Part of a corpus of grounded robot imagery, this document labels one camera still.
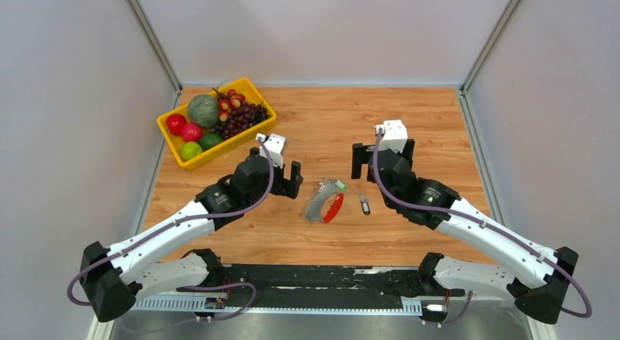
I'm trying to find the green melon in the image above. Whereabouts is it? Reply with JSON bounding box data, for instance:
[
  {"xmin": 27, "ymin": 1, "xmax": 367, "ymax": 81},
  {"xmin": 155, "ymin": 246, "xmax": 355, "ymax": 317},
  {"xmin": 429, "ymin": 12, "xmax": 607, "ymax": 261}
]
[{"xmin": 187, "ymin": 94, "xmax": 220, "ymax": 129}]

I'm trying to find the pink red apple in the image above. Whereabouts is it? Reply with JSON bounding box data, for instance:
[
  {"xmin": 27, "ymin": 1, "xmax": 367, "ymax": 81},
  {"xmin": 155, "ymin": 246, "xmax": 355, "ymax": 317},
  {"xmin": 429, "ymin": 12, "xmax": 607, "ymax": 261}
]
[{"xmin": 180, "ymin": 122, "xmax": 204, "ymax": 143}]

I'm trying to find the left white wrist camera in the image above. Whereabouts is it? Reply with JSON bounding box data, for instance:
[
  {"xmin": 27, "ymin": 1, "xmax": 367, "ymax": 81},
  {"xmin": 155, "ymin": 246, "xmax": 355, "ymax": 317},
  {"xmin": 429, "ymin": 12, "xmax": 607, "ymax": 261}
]
[{"xmin": 255, "ymin": 133, "xmax": 288, "ymax": 169}]

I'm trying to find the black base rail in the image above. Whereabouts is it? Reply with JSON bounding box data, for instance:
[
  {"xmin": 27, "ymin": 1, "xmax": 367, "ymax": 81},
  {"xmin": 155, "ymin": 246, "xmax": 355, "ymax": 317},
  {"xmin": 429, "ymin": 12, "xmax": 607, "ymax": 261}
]
[{"xmin": 133, "ymin": 263, "xmax": 466, "ymax": 317}]

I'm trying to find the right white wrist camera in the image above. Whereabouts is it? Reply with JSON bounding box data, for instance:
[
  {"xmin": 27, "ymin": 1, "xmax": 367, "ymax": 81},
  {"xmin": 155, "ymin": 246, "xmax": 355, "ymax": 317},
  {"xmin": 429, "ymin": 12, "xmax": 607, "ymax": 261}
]
[{"xmin": 374, "ymin": 120, "xmax": 408, "ymax": 154}]

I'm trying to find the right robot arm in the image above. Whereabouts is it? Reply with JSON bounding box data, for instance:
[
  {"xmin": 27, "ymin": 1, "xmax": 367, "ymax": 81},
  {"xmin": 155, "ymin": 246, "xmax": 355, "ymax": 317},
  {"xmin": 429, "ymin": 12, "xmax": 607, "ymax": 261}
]
[{"xmin": 351, "ymin": 137, "xmax": 593, "ymax": 325}]

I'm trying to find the metal key holder red handle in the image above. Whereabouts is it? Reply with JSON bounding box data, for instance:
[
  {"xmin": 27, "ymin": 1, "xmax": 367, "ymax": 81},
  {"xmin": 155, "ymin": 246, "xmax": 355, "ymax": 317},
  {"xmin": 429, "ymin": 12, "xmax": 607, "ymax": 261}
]
[{"xmin": 300, "ymin": 178, "xmax": 345, "ymax": 224}]

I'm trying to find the red cherries bunch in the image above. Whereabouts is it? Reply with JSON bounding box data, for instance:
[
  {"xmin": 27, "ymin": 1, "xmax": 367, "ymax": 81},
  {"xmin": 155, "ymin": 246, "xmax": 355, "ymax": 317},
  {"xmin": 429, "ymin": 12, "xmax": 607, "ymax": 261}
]
[{"xmin": 213, "ymin": 88, "xmax": 246, "ymax": 122}]

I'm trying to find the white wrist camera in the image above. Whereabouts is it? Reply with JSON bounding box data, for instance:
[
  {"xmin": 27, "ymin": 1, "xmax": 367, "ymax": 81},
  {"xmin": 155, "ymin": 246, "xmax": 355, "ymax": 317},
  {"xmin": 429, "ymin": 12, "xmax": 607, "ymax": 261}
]
[
  {"xmin": 374, "ymin": 120, "xmax": 408, "ymax": 154},
  {"xmin": 255, "ymin": 133, "xmax": 288, "ymax": 169}
]

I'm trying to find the key with green tag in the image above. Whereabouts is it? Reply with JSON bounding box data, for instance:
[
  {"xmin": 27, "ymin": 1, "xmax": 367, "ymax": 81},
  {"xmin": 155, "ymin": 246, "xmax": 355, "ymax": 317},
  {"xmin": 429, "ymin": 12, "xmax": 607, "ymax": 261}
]
[{"xmin": 333, "ymin": 179, "xmax": 347, "ymax": 192}]

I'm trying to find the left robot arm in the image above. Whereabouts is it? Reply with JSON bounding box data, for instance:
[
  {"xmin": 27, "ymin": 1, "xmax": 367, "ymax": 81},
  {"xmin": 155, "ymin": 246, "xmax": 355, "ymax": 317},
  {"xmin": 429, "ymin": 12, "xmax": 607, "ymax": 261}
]
[{"xmin": 67, "ymin": 146, "xmax": 303, "ymax": 322}]

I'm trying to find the light green apple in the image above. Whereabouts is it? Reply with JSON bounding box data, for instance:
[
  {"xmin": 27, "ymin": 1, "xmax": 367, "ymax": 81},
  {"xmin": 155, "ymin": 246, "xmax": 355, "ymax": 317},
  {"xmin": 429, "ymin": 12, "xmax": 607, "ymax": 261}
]
[{"xmin": 180, "ymin": 141, "xmax": 203, "ymax": 161}]

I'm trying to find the dark purple grape bunch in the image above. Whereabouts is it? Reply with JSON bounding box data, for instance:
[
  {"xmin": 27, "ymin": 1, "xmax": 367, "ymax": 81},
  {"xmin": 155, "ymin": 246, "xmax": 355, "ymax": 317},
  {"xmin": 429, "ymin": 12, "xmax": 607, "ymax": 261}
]
[{"xmin": 211, "ymin": 104, "xmax": 272, "ymax": 140}]

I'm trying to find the dark green lime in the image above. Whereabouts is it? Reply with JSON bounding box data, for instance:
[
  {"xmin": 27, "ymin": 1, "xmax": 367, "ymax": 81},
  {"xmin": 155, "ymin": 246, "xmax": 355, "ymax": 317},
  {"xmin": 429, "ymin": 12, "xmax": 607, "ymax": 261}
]
[{"xmin": 197, "ymin": 132, "xmax": 224, "ymax": 151}]

